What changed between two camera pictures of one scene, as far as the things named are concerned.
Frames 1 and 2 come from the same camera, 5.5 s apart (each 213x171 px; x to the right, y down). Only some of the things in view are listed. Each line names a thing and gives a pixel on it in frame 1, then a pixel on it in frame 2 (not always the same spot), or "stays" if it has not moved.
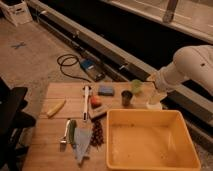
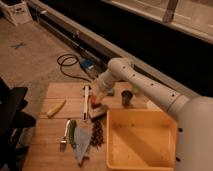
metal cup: (126, 97) stays
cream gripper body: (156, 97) to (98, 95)
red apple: (95, 101) stays
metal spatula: (64, 139) stays
